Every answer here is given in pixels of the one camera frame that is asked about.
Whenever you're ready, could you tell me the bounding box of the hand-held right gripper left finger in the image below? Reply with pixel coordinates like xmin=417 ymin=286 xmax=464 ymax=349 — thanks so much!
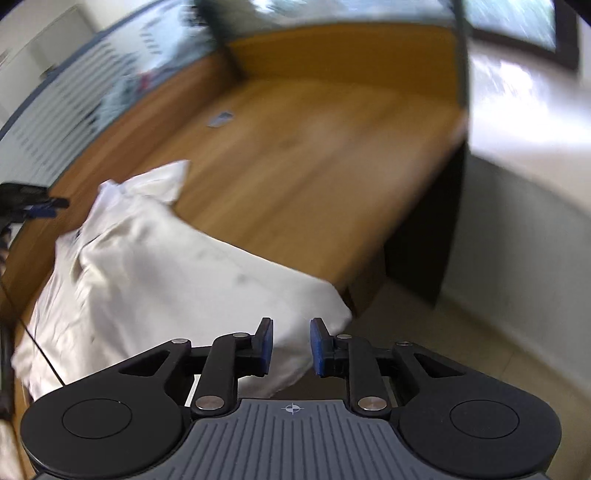
xmin=117 ymin=316 xmax=275 ymax=420

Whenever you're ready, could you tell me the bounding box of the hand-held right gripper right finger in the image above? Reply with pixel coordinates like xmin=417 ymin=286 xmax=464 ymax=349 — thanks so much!
xmin=309 ymin=316 xmax=465 ymax=420

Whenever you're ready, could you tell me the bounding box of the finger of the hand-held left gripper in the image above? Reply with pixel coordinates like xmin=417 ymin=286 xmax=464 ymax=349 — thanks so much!
xmin=0 ymin=182 xmax=70 ymax=228

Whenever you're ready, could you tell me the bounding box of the cream white collared shirt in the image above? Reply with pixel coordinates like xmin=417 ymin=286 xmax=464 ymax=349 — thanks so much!
xmin=11 ymin=159 xmax=354 ymax=402

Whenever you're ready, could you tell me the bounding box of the striped frosted glass partition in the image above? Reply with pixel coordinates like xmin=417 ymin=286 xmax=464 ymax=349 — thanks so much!
xmin=0 ymin=9 xmax=222 ymax=190
xmin=240 ymin=0 xmax=460 ymax=37

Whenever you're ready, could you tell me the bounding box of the dark framed window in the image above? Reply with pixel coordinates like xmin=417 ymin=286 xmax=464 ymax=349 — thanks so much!
xmin=464 ymin=0 xmax=581 ymax=71

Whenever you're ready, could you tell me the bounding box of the thin black cable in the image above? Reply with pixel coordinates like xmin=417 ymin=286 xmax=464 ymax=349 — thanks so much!
xmin=0 ymin=277 xmax=65 ymax=387

